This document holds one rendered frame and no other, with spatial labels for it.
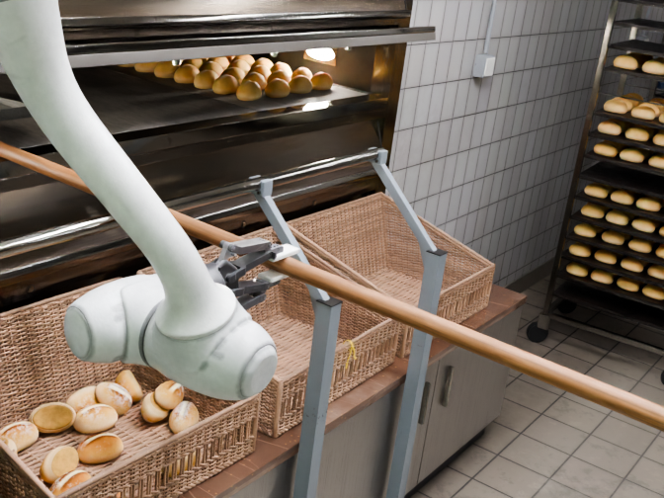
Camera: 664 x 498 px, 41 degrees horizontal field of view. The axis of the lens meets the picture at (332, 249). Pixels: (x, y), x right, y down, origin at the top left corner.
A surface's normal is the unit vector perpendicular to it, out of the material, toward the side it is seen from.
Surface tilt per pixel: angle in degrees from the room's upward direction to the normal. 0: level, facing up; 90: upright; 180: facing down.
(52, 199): 70
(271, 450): 0
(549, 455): 0
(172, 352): 105
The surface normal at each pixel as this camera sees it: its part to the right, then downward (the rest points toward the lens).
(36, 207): 0.80, -0.04
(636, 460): 0.12, -0.93
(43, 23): 0.77, 0.43
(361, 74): -0.58, 0.22
